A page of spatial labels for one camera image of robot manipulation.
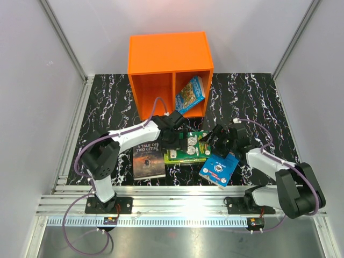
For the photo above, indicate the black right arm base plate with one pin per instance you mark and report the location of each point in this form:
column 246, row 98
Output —
column 238, row 205

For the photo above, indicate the blue book with round badges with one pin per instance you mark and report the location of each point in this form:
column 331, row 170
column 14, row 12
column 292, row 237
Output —
column 218, row 170

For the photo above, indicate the black connector box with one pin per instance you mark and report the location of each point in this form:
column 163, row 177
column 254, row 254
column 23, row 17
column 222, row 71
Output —
column 110, row 221
column 255, row 224

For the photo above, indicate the aluminium rail frame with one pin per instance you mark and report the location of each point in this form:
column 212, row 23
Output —
column 183, row 193

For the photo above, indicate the right black connector box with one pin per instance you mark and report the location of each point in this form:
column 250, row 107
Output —
column 255, row 224

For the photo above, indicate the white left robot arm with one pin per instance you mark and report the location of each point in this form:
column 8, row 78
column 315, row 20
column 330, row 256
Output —
column 100, row 156

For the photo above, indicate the lime green spine book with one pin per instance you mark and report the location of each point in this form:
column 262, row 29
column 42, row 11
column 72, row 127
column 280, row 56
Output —
column 176, row 157

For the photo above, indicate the slotted white cable duct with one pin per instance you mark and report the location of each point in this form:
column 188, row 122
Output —
column 234, row 222

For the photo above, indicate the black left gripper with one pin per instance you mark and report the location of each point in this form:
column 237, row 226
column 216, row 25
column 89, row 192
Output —
column 179, row 144

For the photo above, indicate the left black connector box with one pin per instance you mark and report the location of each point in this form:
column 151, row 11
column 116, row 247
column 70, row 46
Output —
column 110, row 221

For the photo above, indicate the A Tale of Two Cities book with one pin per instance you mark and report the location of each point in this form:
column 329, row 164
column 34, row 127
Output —
column 148, row 161

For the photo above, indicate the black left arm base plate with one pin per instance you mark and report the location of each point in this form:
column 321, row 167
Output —
column 121, row 205

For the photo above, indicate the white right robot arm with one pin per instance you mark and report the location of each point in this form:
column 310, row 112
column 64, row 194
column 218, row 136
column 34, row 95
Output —
column 297, row 191

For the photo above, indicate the cyan cartoon cover book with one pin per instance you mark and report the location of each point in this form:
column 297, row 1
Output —
column 191, row 95

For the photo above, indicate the green coin cover book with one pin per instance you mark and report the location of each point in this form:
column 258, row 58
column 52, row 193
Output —
column 194, row 147

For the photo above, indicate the orange two-compartment shelf box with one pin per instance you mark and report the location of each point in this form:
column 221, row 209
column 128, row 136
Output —
column 160, row 66

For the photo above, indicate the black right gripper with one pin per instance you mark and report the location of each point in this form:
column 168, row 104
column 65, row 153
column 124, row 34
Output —
column 220, row 133

